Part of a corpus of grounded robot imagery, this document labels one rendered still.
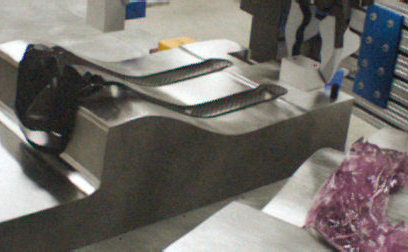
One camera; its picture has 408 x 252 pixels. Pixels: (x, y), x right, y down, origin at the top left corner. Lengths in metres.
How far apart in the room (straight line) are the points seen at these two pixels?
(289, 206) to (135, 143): 0.17
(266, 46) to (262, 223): 0.91
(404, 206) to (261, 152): 0.22
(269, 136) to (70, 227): 0.27
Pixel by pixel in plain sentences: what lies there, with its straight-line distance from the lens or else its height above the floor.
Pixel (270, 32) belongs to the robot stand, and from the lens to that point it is 1.54.
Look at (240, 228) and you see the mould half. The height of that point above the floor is 0.91.
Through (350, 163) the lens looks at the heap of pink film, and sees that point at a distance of 0.78.
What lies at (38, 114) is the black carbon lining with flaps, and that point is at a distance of 0.93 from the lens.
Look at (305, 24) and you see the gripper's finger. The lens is 1.04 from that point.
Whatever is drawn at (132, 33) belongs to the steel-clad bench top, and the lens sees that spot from 1.46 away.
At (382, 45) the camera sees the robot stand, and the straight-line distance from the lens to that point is 1.43.
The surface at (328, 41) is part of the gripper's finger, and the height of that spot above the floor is 0.96.
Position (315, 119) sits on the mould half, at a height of 0.87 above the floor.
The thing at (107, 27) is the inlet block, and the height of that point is 0.90.
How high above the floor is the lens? 1.26
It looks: 25 degrees down
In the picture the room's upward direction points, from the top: 5 degrees clockwise
